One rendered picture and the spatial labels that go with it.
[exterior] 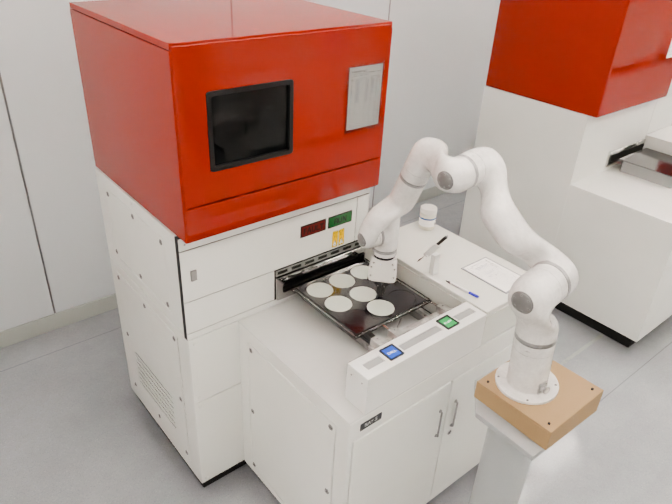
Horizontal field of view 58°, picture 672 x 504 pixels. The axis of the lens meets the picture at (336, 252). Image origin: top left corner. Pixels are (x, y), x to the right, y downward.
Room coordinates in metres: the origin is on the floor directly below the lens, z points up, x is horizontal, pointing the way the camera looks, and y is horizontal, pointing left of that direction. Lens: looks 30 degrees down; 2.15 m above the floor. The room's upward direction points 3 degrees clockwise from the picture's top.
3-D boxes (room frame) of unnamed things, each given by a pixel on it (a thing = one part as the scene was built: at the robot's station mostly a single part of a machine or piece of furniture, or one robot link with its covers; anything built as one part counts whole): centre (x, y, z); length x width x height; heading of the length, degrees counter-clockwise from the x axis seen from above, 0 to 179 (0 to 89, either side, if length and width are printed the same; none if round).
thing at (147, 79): (2.13, 0.40, 1.52); 0.81 x 0.75 x 0.59; 131
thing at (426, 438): (1.82, -0.23, 0.41); 0.97 x 0.64 x 0.82; 131
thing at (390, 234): (1.84, -0.17, 1.18); 0.09 x 0.08 x 0.13; 127
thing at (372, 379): (1.53, -0.29, 0.89); 0.55 x 0.09 x 0.14; 131
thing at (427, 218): (2.29, -0.38, 1.01); 0.07 x 0.07 x 0.10
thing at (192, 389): (2.15, 0.42, 0.41); 0.82 x 0.71 x 0.82; 131
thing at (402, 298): (1.85, -0.10, 0.90); 0.34 x 0.34 x 0.01; 41
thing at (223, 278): (1.89, 0.19, 1.02); 0.82 x 0.03 x 0.40; 131
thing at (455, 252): (2.03, -0.46, 0.89); 0.62 x 0.35 x 0.14; 41
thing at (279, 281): (2.00, 0.05, 0.89); 0.44 x 0.02 x 0.10; 131
